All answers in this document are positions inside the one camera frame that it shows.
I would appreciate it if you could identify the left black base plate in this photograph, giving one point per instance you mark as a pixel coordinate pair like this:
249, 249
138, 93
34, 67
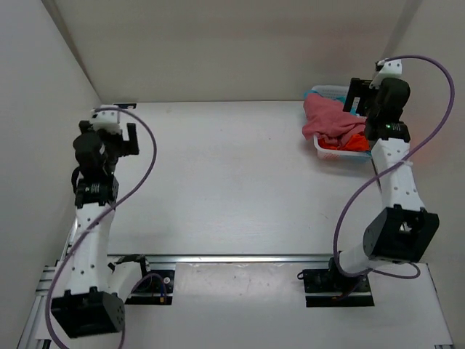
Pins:
155, 290

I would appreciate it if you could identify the aluminium frame rail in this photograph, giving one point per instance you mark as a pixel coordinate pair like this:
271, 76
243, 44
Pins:
246, 294

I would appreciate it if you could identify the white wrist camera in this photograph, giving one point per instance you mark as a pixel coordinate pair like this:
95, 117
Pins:
387, 68
108, 121

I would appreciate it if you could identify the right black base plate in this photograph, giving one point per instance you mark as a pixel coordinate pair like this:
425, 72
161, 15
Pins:
325, 289

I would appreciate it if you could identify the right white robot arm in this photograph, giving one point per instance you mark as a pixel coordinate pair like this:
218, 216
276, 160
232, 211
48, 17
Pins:
403, 229

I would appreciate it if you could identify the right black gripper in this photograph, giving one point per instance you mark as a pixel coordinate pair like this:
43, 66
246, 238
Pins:
360, 89

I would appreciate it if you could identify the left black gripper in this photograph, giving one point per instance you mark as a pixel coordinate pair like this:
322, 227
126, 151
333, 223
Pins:
128, 147

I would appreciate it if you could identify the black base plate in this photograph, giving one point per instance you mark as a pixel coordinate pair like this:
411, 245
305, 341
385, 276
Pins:
155, 290
325, 289

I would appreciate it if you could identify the white plastic basket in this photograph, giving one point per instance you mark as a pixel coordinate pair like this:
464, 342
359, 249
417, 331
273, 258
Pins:
326, 154

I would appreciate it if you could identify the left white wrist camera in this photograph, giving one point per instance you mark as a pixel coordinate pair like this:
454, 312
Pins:
108, 121

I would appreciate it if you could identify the pink t shirt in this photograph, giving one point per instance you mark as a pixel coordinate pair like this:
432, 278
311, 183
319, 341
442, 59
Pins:
326, 120

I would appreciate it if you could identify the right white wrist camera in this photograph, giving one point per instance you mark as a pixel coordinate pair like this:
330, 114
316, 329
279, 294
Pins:
387, 68

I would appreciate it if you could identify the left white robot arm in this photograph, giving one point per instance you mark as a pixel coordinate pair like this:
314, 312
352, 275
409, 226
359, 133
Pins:
93, 299

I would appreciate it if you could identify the teal t shirt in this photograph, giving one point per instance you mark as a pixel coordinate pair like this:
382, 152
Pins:
339, 98

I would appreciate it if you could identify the black corner label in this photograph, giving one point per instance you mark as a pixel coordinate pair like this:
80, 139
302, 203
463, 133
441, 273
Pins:
126, 105

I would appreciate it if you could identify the orange t shirt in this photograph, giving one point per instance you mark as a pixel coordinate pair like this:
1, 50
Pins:
356, 143

